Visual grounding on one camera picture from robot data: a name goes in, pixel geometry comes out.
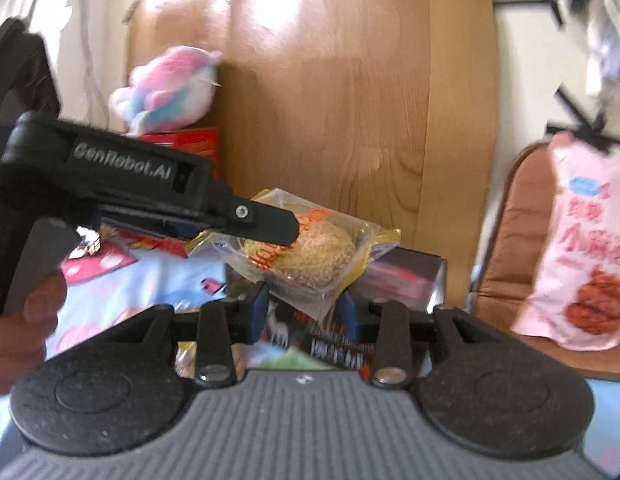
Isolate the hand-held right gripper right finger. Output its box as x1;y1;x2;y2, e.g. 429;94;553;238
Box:
338;291;496;390

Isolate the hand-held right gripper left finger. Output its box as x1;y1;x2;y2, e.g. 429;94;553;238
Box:
105;281;270;390

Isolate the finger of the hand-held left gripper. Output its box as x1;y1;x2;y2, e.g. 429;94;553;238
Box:
205;182;300;247

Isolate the clear packet with round cake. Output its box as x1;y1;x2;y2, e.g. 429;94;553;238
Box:
185;187;403;321

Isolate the person's left hand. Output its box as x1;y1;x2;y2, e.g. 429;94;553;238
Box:
0;270;69;396

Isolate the red cardboard box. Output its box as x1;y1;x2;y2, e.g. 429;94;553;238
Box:
139;127;221;179

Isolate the red snack packet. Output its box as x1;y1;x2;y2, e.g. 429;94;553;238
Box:
100;225;189;260

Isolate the pink and blue plush toy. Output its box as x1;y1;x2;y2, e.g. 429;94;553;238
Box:
109;45;223;137

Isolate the printed light blue blanket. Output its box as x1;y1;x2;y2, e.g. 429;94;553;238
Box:
0;227;620;480

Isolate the wooden headboard panel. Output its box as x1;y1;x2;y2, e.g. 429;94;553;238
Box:
122;0;501;307

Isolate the brown chair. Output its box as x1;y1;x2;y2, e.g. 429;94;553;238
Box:
470;140;620;382

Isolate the pink snack bag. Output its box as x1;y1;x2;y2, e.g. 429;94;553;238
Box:
510;132;620;352

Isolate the white hanging ornament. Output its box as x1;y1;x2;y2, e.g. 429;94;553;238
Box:
587;5;620;107

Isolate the grey hanging cable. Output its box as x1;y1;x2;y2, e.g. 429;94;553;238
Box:
77;0;109;131

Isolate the black wall decal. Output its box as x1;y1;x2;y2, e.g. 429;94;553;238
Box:
492;0;620;152

